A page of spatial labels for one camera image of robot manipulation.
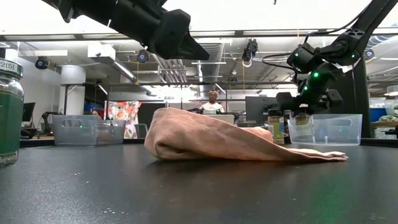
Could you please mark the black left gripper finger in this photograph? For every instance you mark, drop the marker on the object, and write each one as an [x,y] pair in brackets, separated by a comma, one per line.
[196,53]

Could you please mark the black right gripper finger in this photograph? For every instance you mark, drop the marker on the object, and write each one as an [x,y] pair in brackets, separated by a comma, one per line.
[285,100]
[335,98]

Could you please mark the green label spice jar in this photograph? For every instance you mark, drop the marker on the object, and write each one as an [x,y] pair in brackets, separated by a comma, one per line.
[11,124]

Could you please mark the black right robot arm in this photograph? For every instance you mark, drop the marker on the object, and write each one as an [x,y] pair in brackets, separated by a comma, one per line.
[370,18]

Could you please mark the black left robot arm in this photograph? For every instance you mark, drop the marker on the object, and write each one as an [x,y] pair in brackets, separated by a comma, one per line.
[93,9]

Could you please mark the black partition panel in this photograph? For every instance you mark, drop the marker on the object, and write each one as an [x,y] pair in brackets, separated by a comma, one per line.
[362,102]

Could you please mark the black computer monitor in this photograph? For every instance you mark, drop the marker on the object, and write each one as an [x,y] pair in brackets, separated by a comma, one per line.
[28,111]
[258,109]

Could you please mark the clear plastic bin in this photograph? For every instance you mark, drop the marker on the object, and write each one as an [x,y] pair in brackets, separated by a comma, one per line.
[339,133]

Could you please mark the blue storage bin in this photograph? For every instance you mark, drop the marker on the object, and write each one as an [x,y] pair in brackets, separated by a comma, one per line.
[377,114]

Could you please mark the black ceiling-mounted device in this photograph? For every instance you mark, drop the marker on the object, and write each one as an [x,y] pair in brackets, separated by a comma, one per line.
[250,48]

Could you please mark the person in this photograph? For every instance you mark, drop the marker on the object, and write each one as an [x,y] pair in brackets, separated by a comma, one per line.
[213,107]

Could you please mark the white ceiling light box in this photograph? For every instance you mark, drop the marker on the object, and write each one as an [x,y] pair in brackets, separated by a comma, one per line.
[101,51]

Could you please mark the pink cloth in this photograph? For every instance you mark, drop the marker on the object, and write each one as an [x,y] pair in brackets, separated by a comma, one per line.
[202,137]

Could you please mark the floral cloth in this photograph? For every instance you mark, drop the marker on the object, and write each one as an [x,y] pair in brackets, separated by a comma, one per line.
[124,112]

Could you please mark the grey office chair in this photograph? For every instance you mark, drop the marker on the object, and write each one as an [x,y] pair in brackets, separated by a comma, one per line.
[141,130]

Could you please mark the white column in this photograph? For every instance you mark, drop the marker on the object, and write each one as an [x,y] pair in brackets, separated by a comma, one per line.
[73,90]

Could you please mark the grey translucent plastic bin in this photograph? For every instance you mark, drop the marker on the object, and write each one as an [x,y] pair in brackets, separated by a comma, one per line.
[68,137]

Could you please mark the silver ceiling duct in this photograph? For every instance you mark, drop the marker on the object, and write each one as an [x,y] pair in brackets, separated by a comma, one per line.
[214,71]

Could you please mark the round black ceiling camera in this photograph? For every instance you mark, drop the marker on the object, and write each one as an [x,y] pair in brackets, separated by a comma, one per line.
[42,63]
[142,56]

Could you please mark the black aluminium rig frame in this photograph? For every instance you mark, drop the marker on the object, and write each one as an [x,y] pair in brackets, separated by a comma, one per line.
[238,32]

